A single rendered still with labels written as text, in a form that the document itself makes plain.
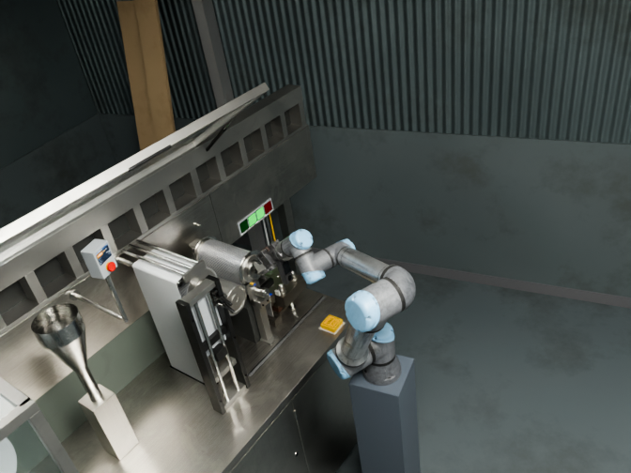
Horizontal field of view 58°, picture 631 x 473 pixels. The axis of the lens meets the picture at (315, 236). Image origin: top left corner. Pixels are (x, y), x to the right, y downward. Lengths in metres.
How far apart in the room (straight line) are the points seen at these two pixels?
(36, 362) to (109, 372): 0.33
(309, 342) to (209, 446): 0.59
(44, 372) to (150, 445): 0.46
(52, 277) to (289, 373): 0.95
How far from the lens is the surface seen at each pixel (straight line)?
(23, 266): 2.07
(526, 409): 3.35
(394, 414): 2.27
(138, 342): 2.46
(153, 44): 3.95
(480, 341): 3.66
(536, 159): 3.51
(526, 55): 3.30
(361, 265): 1.90
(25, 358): 2.19
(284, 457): 2.47
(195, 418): 2.28
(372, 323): 1.67
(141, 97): 4.15
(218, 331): 2.07
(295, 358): 2.37
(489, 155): 3.54
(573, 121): 3.41
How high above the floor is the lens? 2.58
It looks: 34 degrees down
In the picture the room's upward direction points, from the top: 9 degrees counter-clockwise
